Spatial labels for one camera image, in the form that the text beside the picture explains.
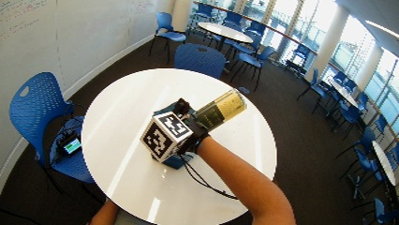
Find blue perforated chair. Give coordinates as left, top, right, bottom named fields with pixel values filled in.
left=229, top=46, right=277, bottom=92
left=173, top=42, right=229, bottom=81
left=9, top=71, right=97, bottom=189
left=148, top=11, right=189, bottom=64

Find black cables on chair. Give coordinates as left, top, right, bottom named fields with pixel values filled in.
left=43, top=113, right=86, bottom=172

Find black device with green screen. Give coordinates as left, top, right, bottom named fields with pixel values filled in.
left=57, top=134, right=84, bottom=158

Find group of blue chairs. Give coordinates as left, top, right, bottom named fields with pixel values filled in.
left=295, top=43, right=399, bottom=225

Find ceiling light strip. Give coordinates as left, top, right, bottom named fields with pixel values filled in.
left=364, top=20, right=399, bottom=39

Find wooden handrail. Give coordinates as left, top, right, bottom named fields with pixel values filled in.
left=191, top=0, right=399, bottom=136

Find black glove cable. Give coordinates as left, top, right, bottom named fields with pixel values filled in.
left=180, top=155, right=241, bottom=201

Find gold and green can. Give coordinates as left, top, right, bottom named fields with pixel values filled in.
left=191, top=88, right=250, bottom=132

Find round white table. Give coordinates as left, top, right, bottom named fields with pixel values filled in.
left=195, top=22, right=255, bottom=45

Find long white table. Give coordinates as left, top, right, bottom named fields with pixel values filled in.
left=327, top=78, right=362, bottom=109
left=370, top=140, right=399, bottom=189

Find white marker cube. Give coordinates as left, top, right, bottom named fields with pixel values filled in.
left=140, top=111, right=195, bottom=164

